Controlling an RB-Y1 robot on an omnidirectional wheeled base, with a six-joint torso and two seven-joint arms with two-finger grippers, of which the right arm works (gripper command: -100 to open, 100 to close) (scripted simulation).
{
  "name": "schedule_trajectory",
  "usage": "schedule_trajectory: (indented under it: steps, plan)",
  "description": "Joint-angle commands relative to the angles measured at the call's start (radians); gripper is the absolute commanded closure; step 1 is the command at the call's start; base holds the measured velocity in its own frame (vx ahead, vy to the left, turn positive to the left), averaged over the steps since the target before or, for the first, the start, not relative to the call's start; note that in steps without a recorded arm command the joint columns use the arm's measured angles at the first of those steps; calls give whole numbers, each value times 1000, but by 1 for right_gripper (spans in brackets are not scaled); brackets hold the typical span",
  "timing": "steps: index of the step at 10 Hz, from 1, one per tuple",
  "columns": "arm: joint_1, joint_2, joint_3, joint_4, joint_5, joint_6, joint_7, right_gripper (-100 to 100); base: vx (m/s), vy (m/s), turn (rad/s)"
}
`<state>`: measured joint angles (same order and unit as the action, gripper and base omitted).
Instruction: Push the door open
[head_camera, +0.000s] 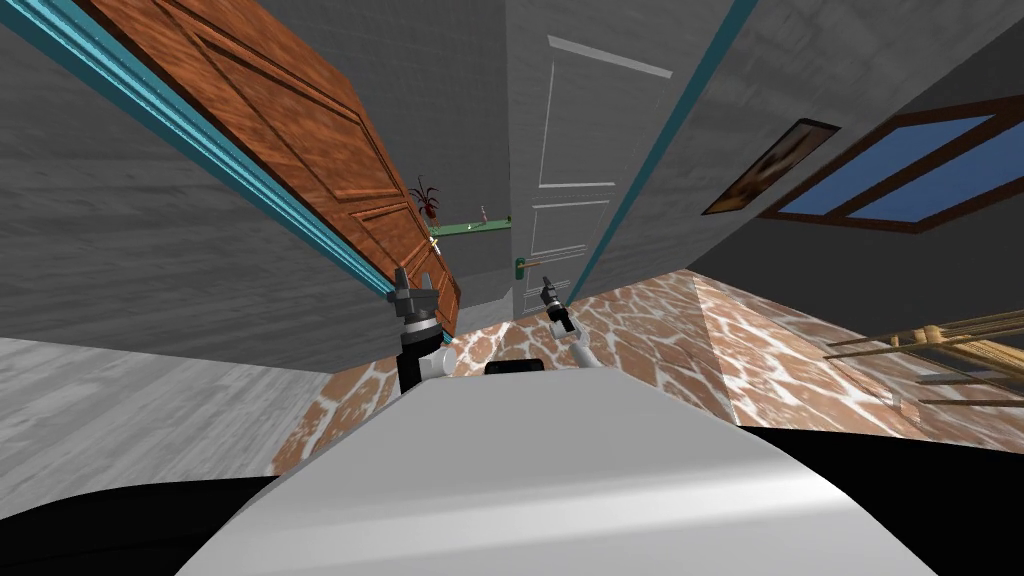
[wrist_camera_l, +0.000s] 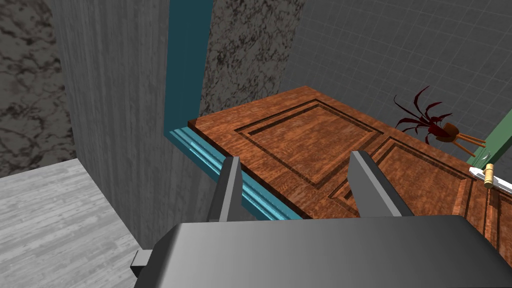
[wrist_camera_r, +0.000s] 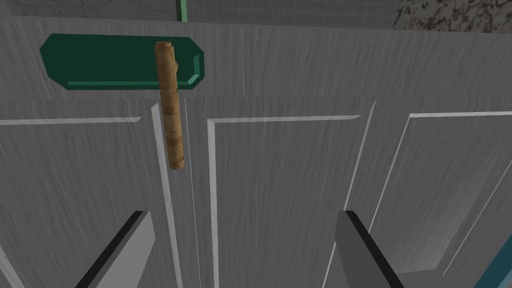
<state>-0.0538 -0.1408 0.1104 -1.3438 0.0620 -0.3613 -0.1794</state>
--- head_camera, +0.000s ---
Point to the dark framed picture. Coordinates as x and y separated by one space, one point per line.
772 166

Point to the brown framed window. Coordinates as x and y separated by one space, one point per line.
904 164

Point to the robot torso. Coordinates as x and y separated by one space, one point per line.
560 472

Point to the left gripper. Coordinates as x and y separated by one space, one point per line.
416 305

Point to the green shelf with red plant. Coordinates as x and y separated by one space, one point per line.
472 227

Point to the grey panel door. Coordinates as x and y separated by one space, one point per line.
592 136

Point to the brown wooden door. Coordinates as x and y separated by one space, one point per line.
296 136

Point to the light wooden rack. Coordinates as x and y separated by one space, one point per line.
960 340

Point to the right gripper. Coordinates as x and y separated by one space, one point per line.
550 300

